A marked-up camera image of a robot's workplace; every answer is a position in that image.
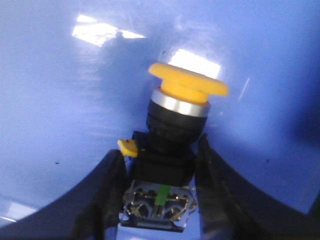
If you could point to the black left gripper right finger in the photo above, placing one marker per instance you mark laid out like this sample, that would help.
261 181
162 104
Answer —
231 208

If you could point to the yellow mushroom push button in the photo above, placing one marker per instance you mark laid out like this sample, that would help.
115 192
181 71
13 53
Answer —
159 196

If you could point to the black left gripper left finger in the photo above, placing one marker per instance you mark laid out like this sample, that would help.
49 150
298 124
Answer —
83 213

